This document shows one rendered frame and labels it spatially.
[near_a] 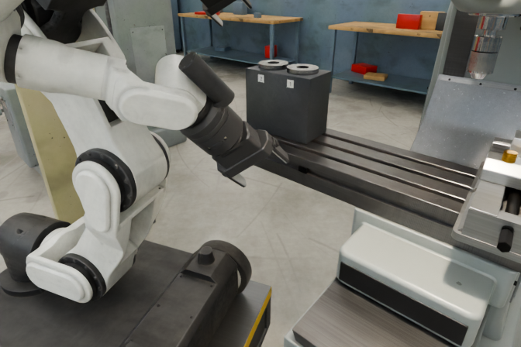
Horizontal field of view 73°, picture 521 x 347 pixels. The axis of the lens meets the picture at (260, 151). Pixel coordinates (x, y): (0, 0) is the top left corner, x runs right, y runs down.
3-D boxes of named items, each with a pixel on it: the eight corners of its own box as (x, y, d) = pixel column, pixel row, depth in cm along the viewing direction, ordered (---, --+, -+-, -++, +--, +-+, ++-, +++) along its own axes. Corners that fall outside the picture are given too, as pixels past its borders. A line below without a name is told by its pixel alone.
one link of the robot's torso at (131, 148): (91, 224, 74) (-47, 7, 62) (144, 183, 89) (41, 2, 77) (140, 211, 67) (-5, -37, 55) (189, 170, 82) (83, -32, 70)
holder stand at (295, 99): (305, 145, 99) (310, 73, 90) (246, 127, 111) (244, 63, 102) (326, 132, 107) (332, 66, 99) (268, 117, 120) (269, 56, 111)
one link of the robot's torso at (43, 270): (32, 291, 94) (17, 252, 88) (89, 244, 111) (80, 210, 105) (91, 314, 87) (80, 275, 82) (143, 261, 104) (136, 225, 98)
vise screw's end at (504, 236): (508, 254, 54) (512, 245, 53) (495, 249, 55) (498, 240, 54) (511, 241, 57) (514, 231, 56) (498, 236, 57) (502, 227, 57)
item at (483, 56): (467, 68, 72) (475, 38, 70) (495, 71, 70) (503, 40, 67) (463, 72, 69) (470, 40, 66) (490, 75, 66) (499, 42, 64)
